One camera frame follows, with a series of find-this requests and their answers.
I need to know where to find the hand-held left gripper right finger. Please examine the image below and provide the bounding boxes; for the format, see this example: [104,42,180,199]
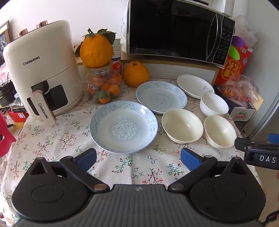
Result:
[168,147,251,193]

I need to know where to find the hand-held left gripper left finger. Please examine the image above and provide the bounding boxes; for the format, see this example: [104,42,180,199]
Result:
[28,148,110,193]

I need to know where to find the small cream bowl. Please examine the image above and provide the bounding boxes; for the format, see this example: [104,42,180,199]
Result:
[204,115,237,149]

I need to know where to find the large cream bowl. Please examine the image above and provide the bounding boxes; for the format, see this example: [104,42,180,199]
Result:
[161,109,204,144]

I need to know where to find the small white bowl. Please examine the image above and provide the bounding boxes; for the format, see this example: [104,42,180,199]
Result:
[200,93,229,117]

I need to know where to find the blue patterned plate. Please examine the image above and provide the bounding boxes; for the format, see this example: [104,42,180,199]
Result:
[89,101,158,154]
[136,81,187,115]

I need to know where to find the white plate with rose print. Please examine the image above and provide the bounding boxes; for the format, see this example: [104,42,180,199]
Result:
[176,74,215,100]

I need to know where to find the white cardboard box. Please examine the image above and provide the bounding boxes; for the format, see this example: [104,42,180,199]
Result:
[215,86,263,131]

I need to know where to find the grey refrigerator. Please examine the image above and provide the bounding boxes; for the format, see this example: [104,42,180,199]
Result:
[241,54,279,142]

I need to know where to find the floral tablecloth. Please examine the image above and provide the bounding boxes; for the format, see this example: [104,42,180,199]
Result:
[0,79,262,219]

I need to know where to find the plastic bag of small oranges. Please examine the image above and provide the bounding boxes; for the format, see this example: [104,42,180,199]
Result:
[219,74,259,103]

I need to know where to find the pile of small tangerines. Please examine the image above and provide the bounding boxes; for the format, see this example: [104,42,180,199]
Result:
[87,75,121,105]

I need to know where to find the red and yellow printed box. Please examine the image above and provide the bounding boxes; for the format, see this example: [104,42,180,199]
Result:
[214,44,254,86]

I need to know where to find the red carton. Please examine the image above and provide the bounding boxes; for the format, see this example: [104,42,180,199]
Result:
[4,107,29,131]

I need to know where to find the red plastic stool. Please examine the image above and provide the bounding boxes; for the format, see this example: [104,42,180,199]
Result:
[0,111,17,158]

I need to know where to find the glass jar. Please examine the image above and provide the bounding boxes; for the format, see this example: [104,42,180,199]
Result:
[75,63,122,105]

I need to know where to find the white microwave shelf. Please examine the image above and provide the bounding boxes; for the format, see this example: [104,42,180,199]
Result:
[121,59,219,86]

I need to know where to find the green plastic object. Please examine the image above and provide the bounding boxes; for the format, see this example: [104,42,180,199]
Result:
[228,45,240,57]

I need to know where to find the glass mug with red label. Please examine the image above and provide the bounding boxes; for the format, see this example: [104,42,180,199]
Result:
[111,58,126,79]

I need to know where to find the purple plastic object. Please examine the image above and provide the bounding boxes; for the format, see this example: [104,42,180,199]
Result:
[231,36,247,47]

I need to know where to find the cream air fryer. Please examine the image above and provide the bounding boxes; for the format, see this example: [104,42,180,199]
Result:
[3,20,84,127]

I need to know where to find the large orange with leaves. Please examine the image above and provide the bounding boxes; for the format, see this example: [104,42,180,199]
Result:
[75,28,118,68]

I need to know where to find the white lace-edged cloth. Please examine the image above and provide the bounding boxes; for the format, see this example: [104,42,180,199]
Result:
[0,63,14,88]

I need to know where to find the black microwave oven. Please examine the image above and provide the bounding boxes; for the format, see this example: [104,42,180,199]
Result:
[126,0,236,66]

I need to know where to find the white plastic container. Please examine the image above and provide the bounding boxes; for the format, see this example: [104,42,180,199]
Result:
[205,0,236,17]

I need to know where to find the picture frame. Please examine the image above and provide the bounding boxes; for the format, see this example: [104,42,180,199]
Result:
[0,21,11,66]

